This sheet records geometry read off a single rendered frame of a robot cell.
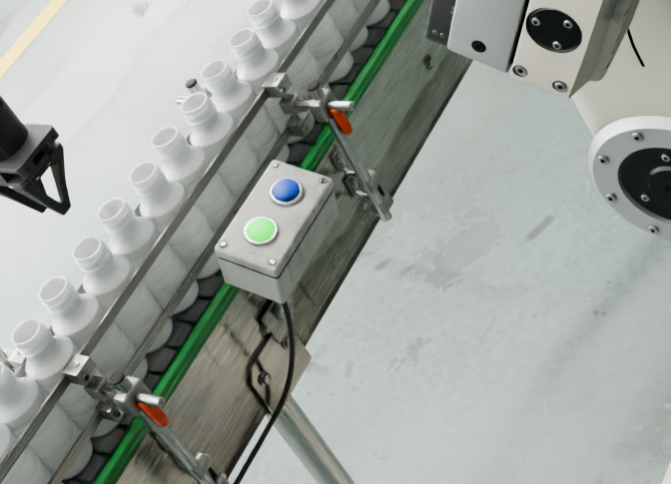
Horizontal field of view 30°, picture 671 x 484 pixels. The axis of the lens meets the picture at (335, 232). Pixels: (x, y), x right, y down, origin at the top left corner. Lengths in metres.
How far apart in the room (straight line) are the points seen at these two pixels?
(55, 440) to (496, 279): 1.55
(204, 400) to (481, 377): 1.18
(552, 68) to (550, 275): 1.96
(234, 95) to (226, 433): 0.42
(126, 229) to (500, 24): 0.76
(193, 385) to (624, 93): 0.69
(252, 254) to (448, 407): 1.29
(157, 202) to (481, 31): 0.75
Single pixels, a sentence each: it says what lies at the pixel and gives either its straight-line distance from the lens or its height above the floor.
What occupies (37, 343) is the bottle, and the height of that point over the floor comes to 1.16.
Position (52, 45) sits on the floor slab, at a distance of 4.58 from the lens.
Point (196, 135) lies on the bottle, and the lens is 1.55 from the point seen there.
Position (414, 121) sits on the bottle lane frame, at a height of 0.86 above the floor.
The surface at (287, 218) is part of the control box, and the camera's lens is 1.39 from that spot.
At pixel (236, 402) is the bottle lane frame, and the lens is 1.57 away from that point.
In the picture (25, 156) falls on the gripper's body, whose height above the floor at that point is 1.33.
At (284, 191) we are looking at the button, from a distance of 1.40.
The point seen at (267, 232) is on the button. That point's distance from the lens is 1.37.
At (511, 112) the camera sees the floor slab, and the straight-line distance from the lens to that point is 3.17.
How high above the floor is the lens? 1.95
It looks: 39 degrees down
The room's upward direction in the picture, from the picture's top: 31 degrees counter-clockwise
